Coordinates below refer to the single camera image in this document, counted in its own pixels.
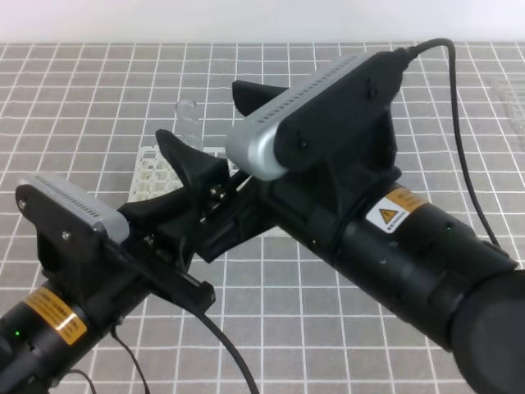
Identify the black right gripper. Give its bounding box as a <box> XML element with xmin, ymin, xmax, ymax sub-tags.
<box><xmin>231</xmin><ymin>80</ymin><xmax>401</xmax><ymax>259</ymax></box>

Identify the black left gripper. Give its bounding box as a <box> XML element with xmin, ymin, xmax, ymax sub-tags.
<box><xmin>79</xmin><ymin>129</ymin><xmax>257</xmax><ymax>324</ymax></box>

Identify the clear glass test tube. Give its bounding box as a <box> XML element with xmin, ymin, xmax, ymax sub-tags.
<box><xmin>176</xmin><ymin>99</ymin><xmax>203</xmax><ymax>151</ymax></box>

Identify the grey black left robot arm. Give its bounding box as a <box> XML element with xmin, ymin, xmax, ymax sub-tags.
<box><xmin>1</xmin><ymin>130</ymin><xmax>258</xmax><ymax>393</ymax></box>

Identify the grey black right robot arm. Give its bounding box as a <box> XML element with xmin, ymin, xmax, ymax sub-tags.
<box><xmin>226</xmin><ymin>76</ymin><xmax>524</xmax><ymax>393</ymax></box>

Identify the white test tube rack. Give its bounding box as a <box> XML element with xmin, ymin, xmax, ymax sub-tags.
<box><xmin>127</xmin><ymin>145</ymin><xmax>192</xmax><ymax>236</ymax></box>

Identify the grey grid tablecloth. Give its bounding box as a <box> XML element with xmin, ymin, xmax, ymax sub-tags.
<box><xmin>1</xmin><ymin>41</ymin><xmax>524</xmax><ymax>393</ymax></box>

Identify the clear test tube pile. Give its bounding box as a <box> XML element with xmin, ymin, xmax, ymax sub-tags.
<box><xmin>492</xmin><ymin>77</ymin><xmax>525</xmax><ymax>138</ymax></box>

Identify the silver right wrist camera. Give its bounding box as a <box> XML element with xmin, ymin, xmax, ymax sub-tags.
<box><xmin>225</xmin><ymin>49</ymin><xmax>407</xmax><ymax>181</ymax></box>

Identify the black right camera cable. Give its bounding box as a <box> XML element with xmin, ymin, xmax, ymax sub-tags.
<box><xmin>394</xmin><ymin>38</ymin><xmax>502</xmax><ymax>248</ymax></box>

